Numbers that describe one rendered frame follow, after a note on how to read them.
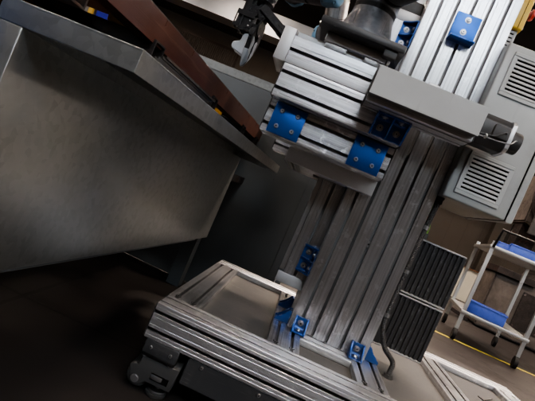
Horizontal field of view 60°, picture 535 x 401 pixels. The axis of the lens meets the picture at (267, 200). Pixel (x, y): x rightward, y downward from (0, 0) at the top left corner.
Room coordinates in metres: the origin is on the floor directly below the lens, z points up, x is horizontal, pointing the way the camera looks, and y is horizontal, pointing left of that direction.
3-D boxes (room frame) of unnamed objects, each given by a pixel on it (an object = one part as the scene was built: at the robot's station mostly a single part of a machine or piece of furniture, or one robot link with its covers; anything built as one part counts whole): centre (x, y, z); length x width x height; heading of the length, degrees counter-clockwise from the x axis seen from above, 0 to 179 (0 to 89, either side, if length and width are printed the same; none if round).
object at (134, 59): (1.20, 0.21, 0.66); 1.30 x 0.20 x 0.03; 171
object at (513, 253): (4.32, -2.33, 0.52); 1.11 x 0.65 x 1.05; 168
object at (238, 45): (1.39, 0.26, 0.94); 0.06 x 0.03 x 0.09; 81
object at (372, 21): (1.26, -0.06, 1.09); 0.15 x 0.15 x 0.10
